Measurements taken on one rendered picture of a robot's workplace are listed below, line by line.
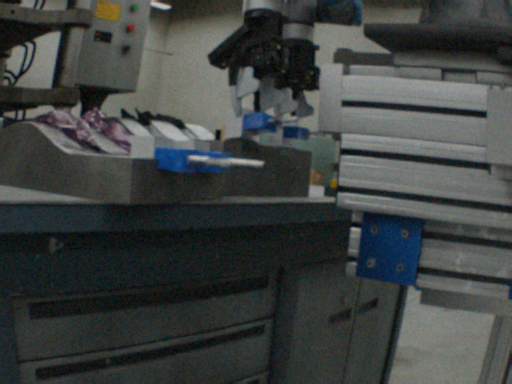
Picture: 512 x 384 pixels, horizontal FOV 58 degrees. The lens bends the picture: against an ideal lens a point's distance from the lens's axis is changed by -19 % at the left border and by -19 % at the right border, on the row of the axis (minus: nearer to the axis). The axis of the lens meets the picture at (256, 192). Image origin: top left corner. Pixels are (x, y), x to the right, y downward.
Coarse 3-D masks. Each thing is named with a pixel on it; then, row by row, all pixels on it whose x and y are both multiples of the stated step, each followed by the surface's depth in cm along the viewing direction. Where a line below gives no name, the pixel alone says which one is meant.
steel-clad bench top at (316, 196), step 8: (0, 192) 60; (8, 192) 61; (16, 192) 62; (24, 192) 64; (32, 192) 65; (40, 192) 66; (312, 192) 132; (320, 192) 136; (0, 200) 51; (8, 200) 52; (16, 200) 53; (24, 200) 54; (32, 200) 55; (40, 200) 56; (48, 200) 57; (56, 200) 58; (64, 200) 59; (72, 200) 60; (80, 200) 61; (88, 200) 62; (96, 200) 63; (192, 200) 77; (200, 200) 78; (208, 200) 79; (216, 200) 80; (224, 200) 82; (232, 200) 83; (240, 200) 85; (248, 200) 86; (256, 200) 87; (264, 200) 89; (272, 200) 91; (280, 200) 92; (288, 200) 94; (296, 200) 96; (304, 200) 98; (312, 200) 100; (320, 200) 101; (328, 200) 104
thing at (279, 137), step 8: (280, 128) 125; (288, 128) 124; (296, 128) 122; (304, 128) 124; (272, 136) 126; (280, 136) 125; (288, 136) 124; (296, 136) 122; (304, 136) 124; (312, 136) 122; (320, 136) 120; (280, 144) 129; (288, 144) 126
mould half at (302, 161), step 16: (128, 128) 106; (144, 128) 110; (160, 128) 115; (176, 128) 119; (192, 128) 125; (224, 144) 90; (240, 144) 93; (272, 160) 101; (288, 160) 104; (304, 160) 108; (224, 176) 91; (240, 176) 94; (256, 176) 97; (272, 176) 101; (288, 176) 105; (304, 176) 109; (224, 192) 91; (240, 192) 95; (256, 192) 98; (272, 192) 101; (288, 192) 105; (304, 192) 110
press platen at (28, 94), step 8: (0, 88) 131; (8, 88) 133; (16, 88) 135; (24, 88) 138; (32, 88) 139; (40, 88) 139; (48, 88) 140; (56, 88) 141; (64, 88) 141; (72, 88) 143; (0, 96) 131; (8, 96) 134; (16, 96) 136; (24, 96) 138; (32, 96) 139; (40, 96) 139; (48, 96) 140; (56, 96) 141; (64, 96) 141; (72, 96) 143; (32, 104) 142; (40, 104) 144; (48, 104) 146; (56, 104) 142; (64, 104) 142; (72, 104) 144; (16, 112) 180; (24, 112) 176
